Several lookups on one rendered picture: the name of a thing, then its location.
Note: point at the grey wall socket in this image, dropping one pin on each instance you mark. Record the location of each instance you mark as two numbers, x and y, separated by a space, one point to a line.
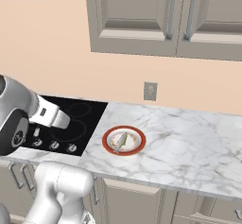
150 91

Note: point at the beige base cupboard door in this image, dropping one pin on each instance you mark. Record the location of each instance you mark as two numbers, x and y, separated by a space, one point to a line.
97 212
6 183
30 194
132 205

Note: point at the beige drawer front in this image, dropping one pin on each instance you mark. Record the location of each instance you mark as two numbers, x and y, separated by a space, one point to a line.
208 212

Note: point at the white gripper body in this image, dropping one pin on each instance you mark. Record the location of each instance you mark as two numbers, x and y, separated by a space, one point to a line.
61 120

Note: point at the black hob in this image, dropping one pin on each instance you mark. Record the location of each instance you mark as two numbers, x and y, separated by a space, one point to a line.
88 120

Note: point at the grey fish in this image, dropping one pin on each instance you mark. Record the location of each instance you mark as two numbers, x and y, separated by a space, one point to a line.
120 141

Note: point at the beige wall cupboard door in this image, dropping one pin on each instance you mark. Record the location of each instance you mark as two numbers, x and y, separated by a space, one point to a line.
220 13
132 7

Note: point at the silver hob knob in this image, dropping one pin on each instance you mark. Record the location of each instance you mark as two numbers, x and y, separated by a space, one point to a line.
37 143
54 145
72 147

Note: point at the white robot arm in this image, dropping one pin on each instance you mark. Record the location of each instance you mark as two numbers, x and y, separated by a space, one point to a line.
19 108

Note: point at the red rimmed white plate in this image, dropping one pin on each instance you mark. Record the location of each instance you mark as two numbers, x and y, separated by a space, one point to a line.
140 141

